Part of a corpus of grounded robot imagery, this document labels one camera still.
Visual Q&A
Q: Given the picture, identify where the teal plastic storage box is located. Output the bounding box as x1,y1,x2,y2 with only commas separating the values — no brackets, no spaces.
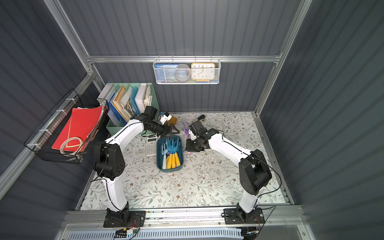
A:
157,135,184,173

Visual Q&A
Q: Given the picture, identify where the teal rake yellow handle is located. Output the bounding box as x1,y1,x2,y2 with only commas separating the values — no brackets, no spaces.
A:
167,139,176,170
167,138,178,169
172,139,181,168

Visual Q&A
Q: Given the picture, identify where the teal rake white handle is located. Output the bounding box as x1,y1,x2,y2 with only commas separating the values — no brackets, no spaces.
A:
162,143,168,170

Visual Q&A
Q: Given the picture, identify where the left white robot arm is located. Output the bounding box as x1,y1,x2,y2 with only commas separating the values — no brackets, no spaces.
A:
94,106,173,212

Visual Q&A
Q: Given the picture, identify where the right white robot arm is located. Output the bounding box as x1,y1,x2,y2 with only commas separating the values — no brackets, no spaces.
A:
186,120,272,216

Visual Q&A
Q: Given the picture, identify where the yellow brown sponge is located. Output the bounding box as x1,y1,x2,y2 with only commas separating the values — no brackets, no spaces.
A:
167,117,178,126

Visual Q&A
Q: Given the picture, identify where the white calculator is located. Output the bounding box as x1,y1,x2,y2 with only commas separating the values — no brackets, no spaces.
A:
146,137,158,157

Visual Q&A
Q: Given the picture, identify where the green file organizer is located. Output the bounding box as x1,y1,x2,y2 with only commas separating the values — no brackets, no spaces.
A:
98,83,160,135

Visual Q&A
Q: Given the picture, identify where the grey tape roll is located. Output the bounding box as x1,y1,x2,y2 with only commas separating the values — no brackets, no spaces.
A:
174,64,191,83

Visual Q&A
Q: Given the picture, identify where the orange white clock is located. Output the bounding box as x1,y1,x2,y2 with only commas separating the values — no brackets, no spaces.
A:
191,63,216,82

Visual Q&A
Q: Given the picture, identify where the red folder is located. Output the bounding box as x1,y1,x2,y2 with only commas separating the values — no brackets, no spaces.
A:
51,106,104,153

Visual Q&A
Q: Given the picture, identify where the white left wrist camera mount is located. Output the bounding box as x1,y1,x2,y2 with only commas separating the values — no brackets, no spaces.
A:
160,112,172,125

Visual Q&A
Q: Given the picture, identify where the blue box in wall basket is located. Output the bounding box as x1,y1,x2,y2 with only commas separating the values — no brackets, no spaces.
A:
154,63,179,84

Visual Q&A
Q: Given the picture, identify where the white wire wall basket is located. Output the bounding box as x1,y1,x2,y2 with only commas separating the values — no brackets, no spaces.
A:
153,58,222,85

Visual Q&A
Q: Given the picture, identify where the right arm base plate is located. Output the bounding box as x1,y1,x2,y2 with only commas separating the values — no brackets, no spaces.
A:
221,208,265,225

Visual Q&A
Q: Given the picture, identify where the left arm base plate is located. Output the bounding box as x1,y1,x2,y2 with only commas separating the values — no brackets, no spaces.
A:
103,209,146,228

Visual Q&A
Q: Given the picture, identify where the black wire basket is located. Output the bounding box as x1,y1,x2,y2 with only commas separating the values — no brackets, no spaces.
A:
24,91,109,164

